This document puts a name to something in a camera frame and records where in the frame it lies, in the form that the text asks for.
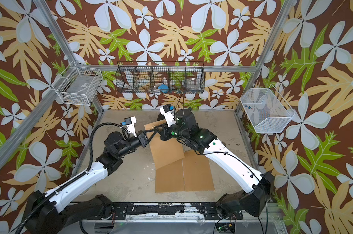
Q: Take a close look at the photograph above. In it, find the white wire basket left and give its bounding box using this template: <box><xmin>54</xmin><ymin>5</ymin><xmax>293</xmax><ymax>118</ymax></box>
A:
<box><xmin>55</xmin><ymin>66</ymin><xmax>103</xmax><ymax>106</ymax></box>

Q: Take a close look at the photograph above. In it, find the blue item in basket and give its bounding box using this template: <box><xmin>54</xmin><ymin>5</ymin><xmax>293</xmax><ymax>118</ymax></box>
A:
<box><xmin>158</xmin><ymin>84</ymin><xmax>169</xmax><ymax>93</ymax></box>

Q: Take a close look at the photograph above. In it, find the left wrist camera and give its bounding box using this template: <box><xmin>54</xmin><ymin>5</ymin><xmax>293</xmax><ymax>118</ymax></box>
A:
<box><xmin>122</xmin><ymin>117</ymin><xmax>137</xmax><ymax>137</ymax></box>

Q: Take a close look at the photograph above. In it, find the white wire basket right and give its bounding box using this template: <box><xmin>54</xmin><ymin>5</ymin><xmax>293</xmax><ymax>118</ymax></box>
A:
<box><xmin>240</xmin><ymin>85</ymin><xmax>296</xmax><ymax>134</ymax></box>

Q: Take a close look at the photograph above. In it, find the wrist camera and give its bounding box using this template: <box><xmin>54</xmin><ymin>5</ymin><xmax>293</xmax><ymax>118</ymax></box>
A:
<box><xmin>160</xmin><ymin>104</ymin><xmax>175</xmax><ymax>127</ymax></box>
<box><xmin>122</xmin><ymin>117</ymin><xmax>137</xmax><ymax>137</ymax></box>

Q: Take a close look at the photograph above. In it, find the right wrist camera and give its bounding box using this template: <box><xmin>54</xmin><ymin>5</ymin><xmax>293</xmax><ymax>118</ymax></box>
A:
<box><xmin>160</xmin><ymin>104</ymin><xmax>175</xmax><ymax>127</ymax></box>

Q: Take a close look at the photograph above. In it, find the brown file bag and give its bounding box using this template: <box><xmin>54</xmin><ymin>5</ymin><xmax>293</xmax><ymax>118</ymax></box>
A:
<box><xmin>182</xmin><ymin>150</ymin><xmax>214</xmax><ymax>192</ymax></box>
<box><xmin>155</xmin><ymin>160</ymin><xmax>185</xmax><ymax>193</ymax></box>
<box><xmin>148</xmin><ymin>133</ymin><xmax>184</xmax><ymax>169</ymax></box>

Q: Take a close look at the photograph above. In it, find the white wire basket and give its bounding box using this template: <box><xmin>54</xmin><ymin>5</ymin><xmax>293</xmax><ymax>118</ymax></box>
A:
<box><xmin>240</xmin><ymin>85</ymin><xmax>296</xmax><ymax>134</ymax></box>
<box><xmin>55</xmin><ymin>66</ymin><xmax>103</xmax><ymax>106</ymax></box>

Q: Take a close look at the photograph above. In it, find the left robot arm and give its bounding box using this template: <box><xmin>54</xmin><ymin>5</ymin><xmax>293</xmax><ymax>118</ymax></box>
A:
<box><xmin>15</xmin><ymin>130</ymin><xmax>156</xmax><ymax>234</ymax></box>

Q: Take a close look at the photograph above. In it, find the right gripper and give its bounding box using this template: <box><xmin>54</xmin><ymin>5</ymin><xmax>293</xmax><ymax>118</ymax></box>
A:
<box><xmin>154</xmin><ymin>122</ymin><xmax>192</xmax><ymax>142</ymax></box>

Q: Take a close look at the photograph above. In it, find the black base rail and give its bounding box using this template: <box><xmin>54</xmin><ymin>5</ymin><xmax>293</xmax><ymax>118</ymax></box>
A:
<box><xmin>87</xmin><ymin>201</ymin><xmax>244</xmax><ymax>220</ymax></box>

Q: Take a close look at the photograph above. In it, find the black tool case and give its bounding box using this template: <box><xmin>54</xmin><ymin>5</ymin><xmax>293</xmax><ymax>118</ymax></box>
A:
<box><xmin>157</xmin><ymin>114</ymin><xmax>165</xmax><ymax>121</ymax></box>

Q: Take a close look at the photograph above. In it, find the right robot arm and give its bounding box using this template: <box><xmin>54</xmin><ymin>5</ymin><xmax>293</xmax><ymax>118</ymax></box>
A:
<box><xmin>156</xmin><ymin>104</ymin><xmax>275</xmax><ymax>217</ymax></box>

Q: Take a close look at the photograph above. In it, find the black wire basket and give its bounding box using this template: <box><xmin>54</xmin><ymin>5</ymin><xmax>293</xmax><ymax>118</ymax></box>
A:
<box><xmin>114</xmin><ymin>61</ymin><xmax>206</xmax><ymax>94</ymax></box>

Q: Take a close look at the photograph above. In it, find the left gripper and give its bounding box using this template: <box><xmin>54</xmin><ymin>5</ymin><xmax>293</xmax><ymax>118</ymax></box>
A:
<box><xmin>116</xmin><ymin>128</ymin><xmax>155</xmax><ymax>159</ymax></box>

